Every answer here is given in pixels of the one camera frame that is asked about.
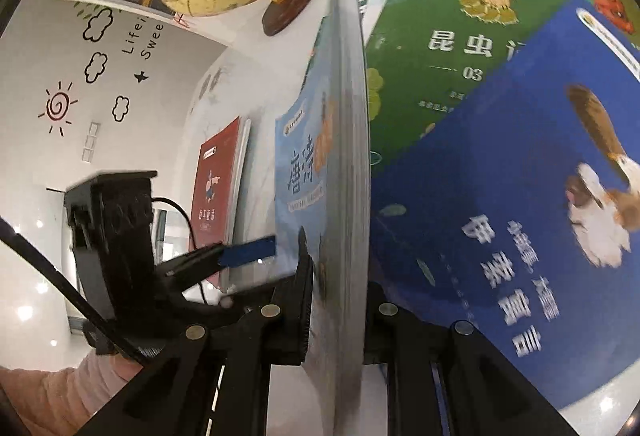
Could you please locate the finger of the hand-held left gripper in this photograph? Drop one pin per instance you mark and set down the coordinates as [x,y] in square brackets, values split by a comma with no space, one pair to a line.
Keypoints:
[210,301]
[250,253]

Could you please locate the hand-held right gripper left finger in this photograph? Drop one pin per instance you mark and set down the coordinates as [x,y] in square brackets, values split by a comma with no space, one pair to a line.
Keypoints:
[305,296]

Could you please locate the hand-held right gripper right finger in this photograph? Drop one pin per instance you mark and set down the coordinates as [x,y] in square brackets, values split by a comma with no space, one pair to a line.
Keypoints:
[380,331]

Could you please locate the bright red book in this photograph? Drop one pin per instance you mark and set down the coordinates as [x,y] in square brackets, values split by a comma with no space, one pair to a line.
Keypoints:
[215,196]

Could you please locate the light blue poetry book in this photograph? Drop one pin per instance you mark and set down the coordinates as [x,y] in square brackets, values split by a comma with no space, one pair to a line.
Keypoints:
[305,165]

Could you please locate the dark blue book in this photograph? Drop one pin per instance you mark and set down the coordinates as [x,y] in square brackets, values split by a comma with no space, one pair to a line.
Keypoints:
[500,140]

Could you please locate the green insect book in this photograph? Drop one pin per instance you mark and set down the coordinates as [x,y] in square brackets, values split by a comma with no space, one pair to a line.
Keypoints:
[425,5]

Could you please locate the person's left forearm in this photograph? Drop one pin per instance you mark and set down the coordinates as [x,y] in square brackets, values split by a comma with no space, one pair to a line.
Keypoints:
[50,396]

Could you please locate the white wall socket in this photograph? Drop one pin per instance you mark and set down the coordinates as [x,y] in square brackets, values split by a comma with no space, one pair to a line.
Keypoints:
[91,140]

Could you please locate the black cloud wall sticker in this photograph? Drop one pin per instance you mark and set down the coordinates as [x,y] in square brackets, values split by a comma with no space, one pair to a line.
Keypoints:
[86,68]
[85,28]
[113,108]

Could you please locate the red sun wall sticker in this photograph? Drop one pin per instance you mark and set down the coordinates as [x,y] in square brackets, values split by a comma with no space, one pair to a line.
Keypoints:
[56,108]

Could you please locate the black plane wall sticker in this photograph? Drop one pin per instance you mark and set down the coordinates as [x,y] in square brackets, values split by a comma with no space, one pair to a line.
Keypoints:
[142,76]

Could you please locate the black lettering wall sticker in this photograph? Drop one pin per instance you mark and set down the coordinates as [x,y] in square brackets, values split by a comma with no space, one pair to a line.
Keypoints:
[145,38]

